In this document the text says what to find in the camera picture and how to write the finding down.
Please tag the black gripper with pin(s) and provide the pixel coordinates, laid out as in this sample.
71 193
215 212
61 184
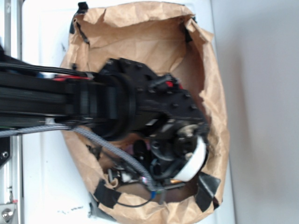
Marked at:
160 163

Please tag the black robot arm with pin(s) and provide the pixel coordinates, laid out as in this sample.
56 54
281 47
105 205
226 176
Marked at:
149 121

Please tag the brown paper bag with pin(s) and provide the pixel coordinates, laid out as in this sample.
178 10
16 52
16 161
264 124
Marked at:
165 37

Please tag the metal frame rail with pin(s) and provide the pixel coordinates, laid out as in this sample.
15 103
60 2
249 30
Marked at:
11 189

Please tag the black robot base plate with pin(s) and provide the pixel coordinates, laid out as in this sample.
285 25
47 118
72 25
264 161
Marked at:
4 149

